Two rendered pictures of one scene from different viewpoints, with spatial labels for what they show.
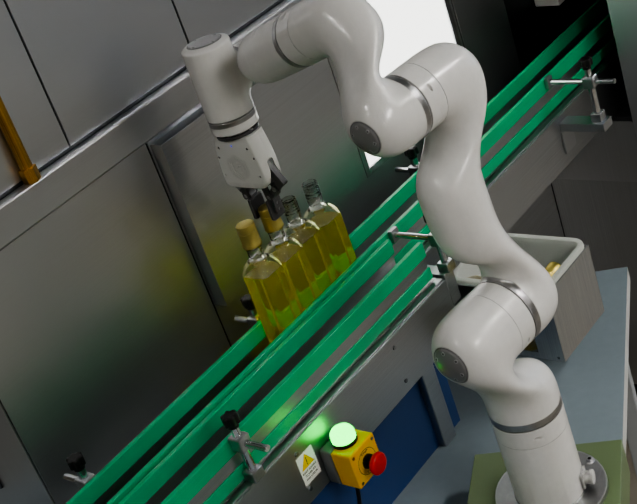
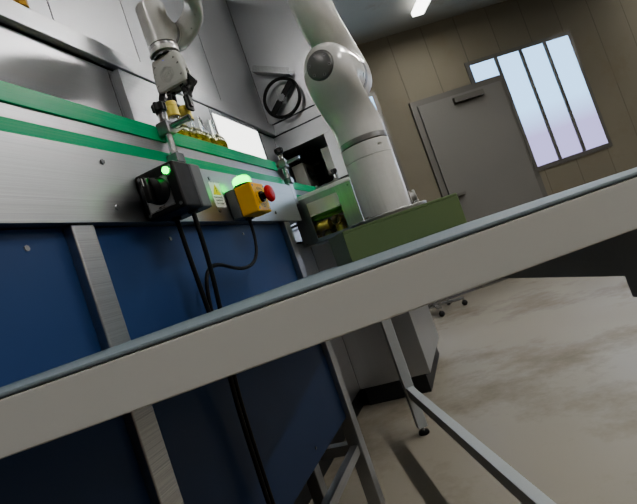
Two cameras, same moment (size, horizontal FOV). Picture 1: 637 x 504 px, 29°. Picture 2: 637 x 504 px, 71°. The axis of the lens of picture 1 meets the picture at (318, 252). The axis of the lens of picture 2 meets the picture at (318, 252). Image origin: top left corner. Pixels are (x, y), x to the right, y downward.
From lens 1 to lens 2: 1.73 m
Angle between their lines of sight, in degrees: 40
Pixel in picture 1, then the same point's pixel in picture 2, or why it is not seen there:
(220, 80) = (158, 15)
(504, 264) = (340, 35)
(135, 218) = (95, 95)
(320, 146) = not seen: hidden behind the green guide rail
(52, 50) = not seen: outside the picture
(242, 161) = (169, 67)
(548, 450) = (387, 155)
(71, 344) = not seen: hidden behind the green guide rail
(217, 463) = (146, 131)
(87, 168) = (65, 35)
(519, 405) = (365, 113)
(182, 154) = (130, 84)
